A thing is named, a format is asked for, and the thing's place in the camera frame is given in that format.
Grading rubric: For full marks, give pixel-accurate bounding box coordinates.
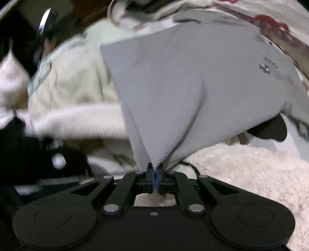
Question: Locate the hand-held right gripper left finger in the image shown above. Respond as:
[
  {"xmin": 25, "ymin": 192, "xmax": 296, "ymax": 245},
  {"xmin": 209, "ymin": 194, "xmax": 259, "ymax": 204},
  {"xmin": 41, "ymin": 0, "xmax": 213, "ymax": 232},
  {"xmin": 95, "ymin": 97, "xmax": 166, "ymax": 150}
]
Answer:
[{"xmin": 71, "ymin": 163, "xmax": 155, "ymax": 215}]

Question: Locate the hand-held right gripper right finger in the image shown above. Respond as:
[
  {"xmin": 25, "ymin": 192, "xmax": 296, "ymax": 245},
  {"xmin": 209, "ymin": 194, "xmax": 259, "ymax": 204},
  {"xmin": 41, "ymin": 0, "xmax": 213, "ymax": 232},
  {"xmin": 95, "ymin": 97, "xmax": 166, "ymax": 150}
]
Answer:
[{"xmin": 156, "ymin": 165, "xmax": 239, "ymax": 215}]

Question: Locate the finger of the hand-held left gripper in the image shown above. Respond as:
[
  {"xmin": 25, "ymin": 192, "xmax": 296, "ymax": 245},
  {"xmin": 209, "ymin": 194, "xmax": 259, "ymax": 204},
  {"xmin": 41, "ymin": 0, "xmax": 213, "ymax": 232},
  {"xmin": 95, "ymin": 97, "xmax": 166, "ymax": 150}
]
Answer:
[{"xmin": 45, "ymin": 140, "xmax": 93, "ymax": 180}]

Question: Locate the grey knit shirt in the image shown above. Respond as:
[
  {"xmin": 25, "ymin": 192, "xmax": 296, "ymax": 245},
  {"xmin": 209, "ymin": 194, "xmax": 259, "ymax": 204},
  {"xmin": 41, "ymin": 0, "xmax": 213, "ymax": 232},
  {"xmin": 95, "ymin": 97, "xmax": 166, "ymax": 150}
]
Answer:
[{"xmin": 100, "ymin": 11, "xmax": 309, "ymax": 169}]

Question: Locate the light green blanket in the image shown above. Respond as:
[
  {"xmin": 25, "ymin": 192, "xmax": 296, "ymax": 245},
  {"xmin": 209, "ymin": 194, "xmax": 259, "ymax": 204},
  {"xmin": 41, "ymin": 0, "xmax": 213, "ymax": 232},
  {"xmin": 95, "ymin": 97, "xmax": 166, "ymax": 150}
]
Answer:
[{"xmin": 28, "ymin": 23, "xmax": 142, "ymax": 175}]

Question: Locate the black object with silver rim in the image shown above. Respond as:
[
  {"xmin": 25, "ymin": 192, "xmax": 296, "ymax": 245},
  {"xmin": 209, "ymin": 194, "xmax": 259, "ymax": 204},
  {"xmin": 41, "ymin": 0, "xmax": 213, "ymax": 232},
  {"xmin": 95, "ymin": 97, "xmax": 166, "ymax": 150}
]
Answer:
[{"xmin": 0, "ymin": 0, "xmax": 81, "ymax": 78}]

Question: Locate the red bear print quilt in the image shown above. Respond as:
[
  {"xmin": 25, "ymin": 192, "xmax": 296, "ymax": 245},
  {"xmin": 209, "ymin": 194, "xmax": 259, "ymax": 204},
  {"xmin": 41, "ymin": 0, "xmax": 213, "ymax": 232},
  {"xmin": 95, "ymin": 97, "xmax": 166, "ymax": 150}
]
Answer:
[{"xmin": 217, "ymin": 0, "xmax": 309, "ymax": 80}]

